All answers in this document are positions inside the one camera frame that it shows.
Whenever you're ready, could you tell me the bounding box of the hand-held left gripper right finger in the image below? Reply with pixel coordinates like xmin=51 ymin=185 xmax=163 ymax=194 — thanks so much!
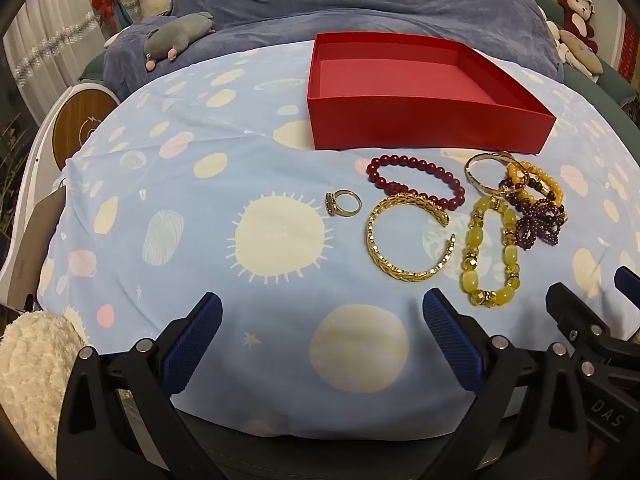
xmin=421 ymin=287 xmax=591 ymax=480

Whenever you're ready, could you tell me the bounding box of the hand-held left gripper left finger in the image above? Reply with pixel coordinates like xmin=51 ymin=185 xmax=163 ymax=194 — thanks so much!
xmin=56 ymin=291 xmax=236 ymax=480

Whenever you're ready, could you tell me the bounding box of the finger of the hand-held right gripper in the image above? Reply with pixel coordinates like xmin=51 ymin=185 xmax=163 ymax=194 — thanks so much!
xmin=546 ymin=282 xmax=640 ymax=358
xmin=614 ymin=265 xmax=640 ymax=312

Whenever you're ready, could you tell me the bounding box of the purple tiny bead bracelet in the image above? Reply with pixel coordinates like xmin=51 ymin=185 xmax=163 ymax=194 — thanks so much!
xmin=515 ymin=199 xmax=568 ymax=251

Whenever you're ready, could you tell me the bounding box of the large yellow bead bracelet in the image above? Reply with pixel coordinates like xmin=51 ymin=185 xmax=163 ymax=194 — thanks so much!
xmin=460 ymin=196 xmax=521 ymax=307

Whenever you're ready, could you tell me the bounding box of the gold mesh bangle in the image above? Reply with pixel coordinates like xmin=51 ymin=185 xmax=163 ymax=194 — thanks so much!
xmin=366 ymin=192 xmax=457 ymax=285

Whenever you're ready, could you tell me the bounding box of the dark brown bead bracelet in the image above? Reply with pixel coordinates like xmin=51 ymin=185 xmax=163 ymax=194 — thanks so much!
xmin=502 ymin=177 xmax=568 ymax=211

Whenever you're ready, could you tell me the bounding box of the small yellow bead bracelet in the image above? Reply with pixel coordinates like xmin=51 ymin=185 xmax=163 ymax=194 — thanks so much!
xmin=505 ymin=160 xmax=566 ymax=206

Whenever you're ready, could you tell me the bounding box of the thin gold bangle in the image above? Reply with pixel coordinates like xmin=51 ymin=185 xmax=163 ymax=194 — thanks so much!
xmin=465 ymin=151 xmax=531 ymax=198

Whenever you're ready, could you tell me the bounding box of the dark red bead bracelet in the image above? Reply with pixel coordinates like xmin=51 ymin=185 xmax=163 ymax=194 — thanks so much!
xmin=366 ymin=155 xmax=466 ymax=210

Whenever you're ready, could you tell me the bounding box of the gold ring with dark stone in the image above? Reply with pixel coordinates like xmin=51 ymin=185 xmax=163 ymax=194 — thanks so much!
xmin=325 ymin=189 xmax=362 ymax=217

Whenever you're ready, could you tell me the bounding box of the red cardboard box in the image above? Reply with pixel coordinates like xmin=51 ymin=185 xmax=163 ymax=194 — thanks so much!
xmin=306 ymin=32 xmax=557 ymax=155

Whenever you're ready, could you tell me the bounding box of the white fluffy cloth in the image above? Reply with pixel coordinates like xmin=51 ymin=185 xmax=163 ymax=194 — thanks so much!
xmin=0 ymin=311 xmax=88 ymax=478

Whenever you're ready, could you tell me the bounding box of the green sofa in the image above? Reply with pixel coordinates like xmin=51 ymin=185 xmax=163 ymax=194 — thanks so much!
xmin=500 ymin=0 xmax=640 ymax=126

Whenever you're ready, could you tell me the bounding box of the beige plush toy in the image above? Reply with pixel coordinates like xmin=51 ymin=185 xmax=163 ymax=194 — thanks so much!
xmin=545 ymin=20 xmax=605 ymax=81

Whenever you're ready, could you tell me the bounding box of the white device with wooden disc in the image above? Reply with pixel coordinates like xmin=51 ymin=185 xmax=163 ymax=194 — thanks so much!
xmin=0 ymin=82 xmax=121 ymax=291

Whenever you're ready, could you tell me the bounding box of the red plush monkey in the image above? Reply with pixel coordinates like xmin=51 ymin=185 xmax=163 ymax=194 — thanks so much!
xmin=557 ymin=0 xmax=600 ymax=53

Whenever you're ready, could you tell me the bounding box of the grey plush mouse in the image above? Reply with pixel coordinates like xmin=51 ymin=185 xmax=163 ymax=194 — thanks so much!
xmin=144 ymin=11 xmax=217 ymax=72

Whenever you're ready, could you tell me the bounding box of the white curtain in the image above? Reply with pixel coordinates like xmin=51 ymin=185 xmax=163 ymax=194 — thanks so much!
xmin=2 ymin=0 xmax=133 ymax=111

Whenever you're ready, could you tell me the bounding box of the red bow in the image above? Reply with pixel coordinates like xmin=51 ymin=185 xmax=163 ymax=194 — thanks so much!
xmin=91 ymin=0 xmax=121 ymax=26

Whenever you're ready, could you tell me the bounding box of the red bordered wall poster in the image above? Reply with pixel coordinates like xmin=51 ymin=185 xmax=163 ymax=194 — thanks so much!
xmin=617 ymin=10 xmax=640 ymax=83

